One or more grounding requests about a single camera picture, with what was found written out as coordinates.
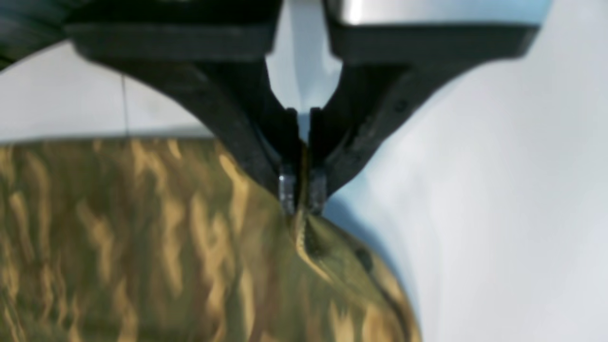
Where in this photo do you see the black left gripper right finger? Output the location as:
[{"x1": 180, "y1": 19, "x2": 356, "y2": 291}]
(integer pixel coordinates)
[{"x1": 308, "y1": 24, "x2": 540, "y2": 213}]

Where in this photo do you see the camouflage T-shirt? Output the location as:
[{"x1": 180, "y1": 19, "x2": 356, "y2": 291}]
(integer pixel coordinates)
[{"x1": 0, "y1": 139, "x2": 423, "y2": 342}]

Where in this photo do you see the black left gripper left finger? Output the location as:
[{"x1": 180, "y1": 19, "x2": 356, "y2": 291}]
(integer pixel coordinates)
[{"x1": 66, "y1": 21, "x2": 300, "y2": 215}]

